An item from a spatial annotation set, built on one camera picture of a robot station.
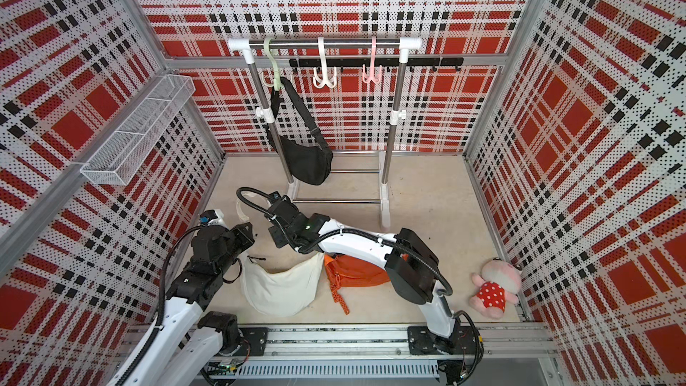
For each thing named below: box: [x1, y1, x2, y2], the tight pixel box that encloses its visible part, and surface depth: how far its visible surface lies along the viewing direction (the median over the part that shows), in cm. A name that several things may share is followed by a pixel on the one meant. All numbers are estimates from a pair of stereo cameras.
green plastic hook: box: [262, 36, 282, 93], surface depth 69 cm
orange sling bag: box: [323, 253, 391, 315], surface depth 82 cm
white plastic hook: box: [312, 36, 338, 90], surface depth 69 cm
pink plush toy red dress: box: [468, 259, 522, 319], surface depth 80 cm
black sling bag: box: [265, 76, 335, 186], surface depth 96 cm
